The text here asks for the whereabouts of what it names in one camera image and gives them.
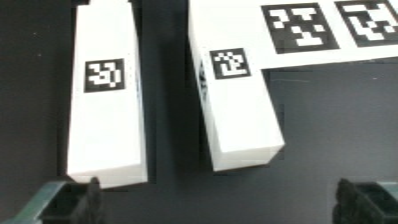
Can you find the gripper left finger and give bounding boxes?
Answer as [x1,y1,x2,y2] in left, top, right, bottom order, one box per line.
[0,178,103,224]

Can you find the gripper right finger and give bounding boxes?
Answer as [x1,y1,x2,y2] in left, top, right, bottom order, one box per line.
[334,179,398,224]

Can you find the white leg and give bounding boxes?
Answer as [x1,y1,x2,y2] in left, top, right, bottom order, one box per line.
[188,0,284,171]
[65,0,147,188]

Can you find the white marker base plate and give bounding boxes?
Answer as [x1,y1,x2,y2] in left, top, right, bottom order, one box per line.
[243,0,398,69]

